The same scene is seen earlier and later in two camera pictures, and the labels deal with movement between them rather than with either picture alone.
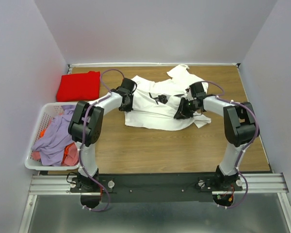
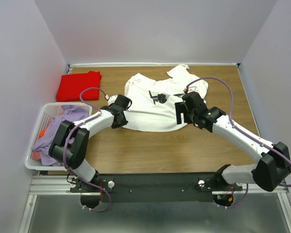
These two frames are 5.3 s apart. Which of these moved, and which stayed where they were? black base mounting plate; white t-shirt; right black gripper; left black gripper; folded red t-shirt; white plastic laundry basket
Moved: right black gripper; left black gripper
Stayed: folded red t-shirt; white t-shirt; white plastic laundry basket; black base mounting plate
